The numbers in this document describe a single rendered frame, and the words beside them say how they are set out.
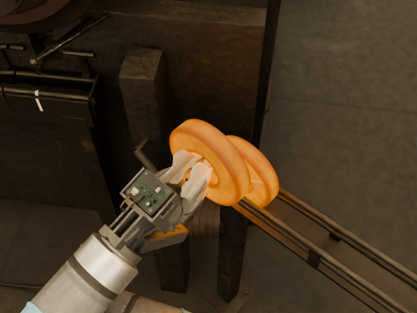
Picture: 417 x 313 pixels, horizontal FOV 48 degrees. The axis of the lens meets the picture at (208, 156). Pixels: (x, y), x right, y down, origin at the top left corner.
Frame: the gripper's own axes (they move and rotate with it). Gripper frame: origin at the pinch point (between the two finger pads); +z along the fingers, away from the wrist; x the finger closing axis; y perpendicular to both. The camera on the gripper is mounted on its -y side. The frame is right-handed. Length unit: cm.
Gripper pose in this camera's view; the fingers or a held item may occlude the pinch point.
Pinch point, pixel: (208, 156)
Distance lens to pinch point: 76.1
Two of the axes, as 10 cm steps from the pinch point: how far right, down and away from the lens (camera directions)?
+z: 6.5, -7.4, 1.8
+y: -2.0, -4.0, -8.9
